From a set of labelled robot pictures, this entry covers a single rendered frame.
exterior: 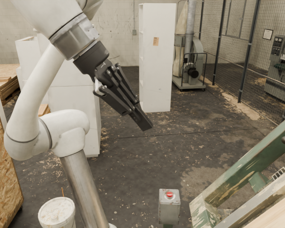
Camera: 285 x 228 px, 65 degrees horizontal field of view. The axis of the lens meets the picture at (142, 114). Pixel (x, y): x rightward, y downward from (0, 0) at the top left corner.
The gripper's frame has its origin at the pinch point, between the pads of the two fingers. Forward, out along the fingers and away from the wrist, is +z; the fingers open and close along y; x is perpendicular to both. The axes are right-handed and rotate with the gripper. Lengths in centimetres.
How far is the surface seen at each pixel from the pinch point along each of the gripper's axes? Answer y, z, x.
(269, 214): 18, 77, -9
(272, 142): 51, 71, -20
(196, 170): 160, 189, 87
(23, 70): 291, -44, 324
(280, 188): 26, 73, -17
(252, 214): 21, 80, -1
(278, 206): 20, 76, -13
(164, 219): 27, 82, 49
